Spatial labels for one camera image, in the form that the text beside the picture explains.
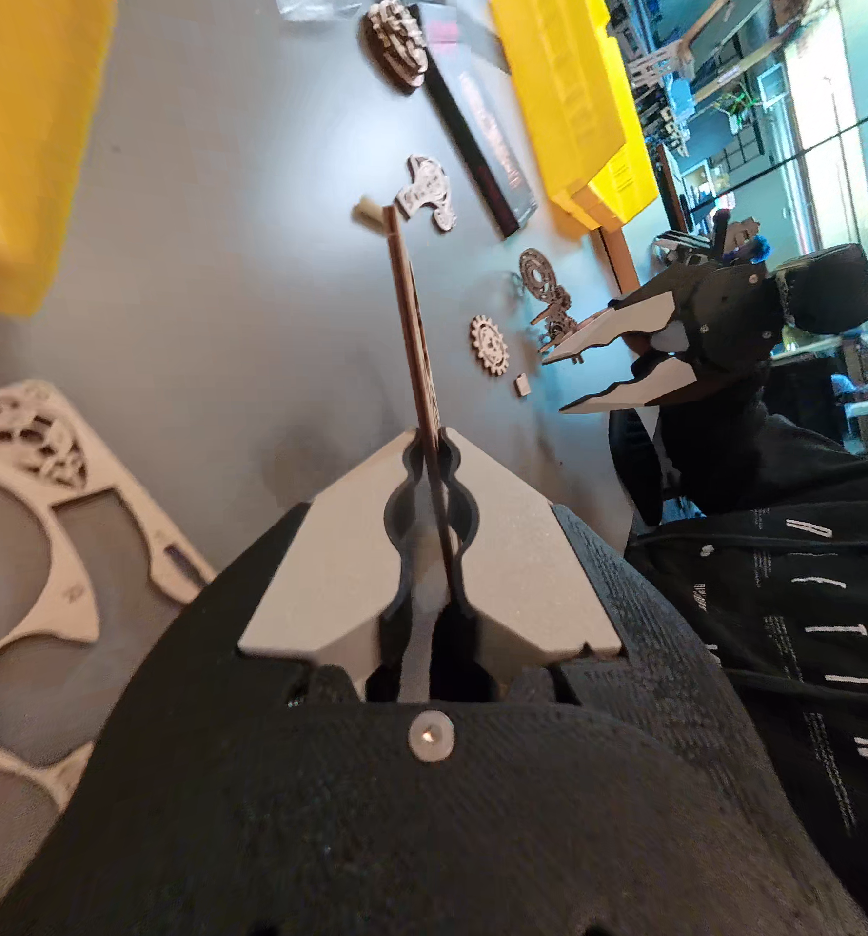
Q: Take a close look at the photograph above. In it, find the stacked wooden gear disc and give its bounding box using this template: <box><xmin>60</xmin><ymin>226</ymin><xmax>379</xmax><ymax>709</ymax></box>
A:
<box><xmin>364</xmin><ymin>0</ymin><xmax>429</xmax><ymax>92</ymax></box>

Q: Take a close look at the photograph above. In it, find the yellow plastic bin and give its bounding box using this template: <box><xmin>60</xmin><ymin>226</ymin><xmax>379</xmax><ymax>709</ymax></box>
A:
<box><xmin>0</xmin><ymin>0</ymin><xmax>117</xmax><ymax>317</ymax></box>
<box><xmin>489</xmin><ymin>0</ymin><xmax>660</xmax><ymax>234</ymax></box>

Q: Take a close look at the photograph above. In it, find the person's dark sweater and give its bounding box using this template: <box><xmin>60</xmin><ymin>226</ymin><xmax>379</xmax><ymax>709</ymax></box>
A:
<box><xmin>624</xmin><ymin>409</ymin><xmax>868</xmax><ymax>936</ymax></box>

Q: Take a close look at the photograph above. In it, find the person's right forearm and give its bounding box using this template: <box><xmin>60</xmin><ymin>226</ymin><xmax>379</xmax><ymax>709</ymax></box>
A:
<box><xmin>653</xmin><ymin>376</ymin><xmax>848</xmax><ymax>516</ymax></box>

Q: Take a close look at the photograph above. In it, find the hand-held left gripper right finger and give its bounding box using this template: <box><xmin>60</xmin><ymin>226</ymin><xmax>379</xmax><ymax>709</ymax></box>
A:
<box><xmin>437</xmin><ymin>428</ymin><xmax>624</xmax><ymax>697</ymax></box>

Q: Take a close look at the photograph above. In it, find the wooden gear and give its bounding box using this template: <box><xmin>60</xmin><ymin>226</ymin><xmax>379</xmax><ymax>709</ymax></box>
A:
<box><xmin>469</xmin><ymin>314</ymin><xmax>510</xmax><ymax>379</ymax></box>

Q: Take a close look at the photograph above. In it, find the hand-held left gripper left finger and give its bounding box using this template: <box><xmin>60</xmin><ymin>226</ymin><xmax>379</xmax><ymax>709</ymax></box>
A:
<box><xmin>237</xmin><ymin>428</ymin><xmax>426</xmax><ymax>697</ymax></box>

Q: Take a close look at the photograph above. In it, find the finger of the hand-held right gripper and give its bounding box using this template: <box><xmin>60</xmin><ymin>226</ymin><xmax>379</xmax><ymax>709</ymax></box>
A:
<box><xmin>540</xmin><ymin>291</ymin><xmax>678</xmax><ymax>364</ymax></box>
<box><xmin>560</xmin><ymin>357</ymin><xmax>698</xmax><ymax>415</ymax></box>

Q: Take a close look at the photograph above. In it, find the grey desk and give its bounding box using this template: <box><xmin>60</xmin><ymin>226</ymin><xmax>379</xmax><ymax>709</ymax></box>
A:
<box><xmin>0</xmin><ymin>0</ymin><xmax>669</xmax><ymax>805</ymax></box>

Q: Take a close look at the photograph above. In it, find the ornate wooden paddle piece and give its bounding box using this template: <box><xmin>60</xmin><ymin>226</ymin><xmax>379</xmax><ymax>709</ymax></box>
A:
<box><xmin>396</xmin><ymin>155</ymin><xmax>457</xmax><ymax>233</ymax></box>

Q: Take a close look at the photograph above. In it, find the black puzzle box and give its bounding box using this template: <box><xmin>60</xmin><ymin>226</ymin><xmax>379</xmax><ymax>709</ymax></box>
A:
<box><xmin>408</xmin><ymin>0</ymin><xmax>539</xmax><ymax>238</ymax></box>

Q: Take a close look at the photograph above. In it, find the wooden sheet with large cutouts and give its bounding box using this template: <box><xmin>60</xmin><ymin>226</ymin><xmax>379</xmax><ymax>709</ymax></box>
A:
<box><xmin>0</xmin><ymin>380</ymin><xmax>216</xmax><ymax>813</ymax></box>

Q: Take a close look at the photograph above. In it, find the wooden gear assembly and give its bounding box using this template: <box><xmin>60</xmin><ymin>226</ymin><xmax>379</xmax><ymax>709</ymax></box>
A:
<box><xmin>518</xmin><ymin>249</ymin><xmax>581</xmax><ymax>353</ymax></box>

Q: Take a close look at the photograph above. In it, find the small clear plastic bag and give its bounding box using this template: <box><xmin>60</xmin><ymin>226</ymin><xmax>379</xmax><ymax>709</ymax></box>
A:
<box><xmin>276</xmin><ymin>0</ymin><xmax>368</xmax><ymax>21</ymax></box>

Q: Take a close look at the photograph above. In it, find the wooden sheet with gears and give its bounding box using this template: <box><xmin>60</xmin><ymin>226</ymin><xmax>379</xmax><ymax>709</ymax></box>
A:
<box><xmin>380</xmin><ymin>205</ymin><xmax>460</xmax><ymax>608</ymax></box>

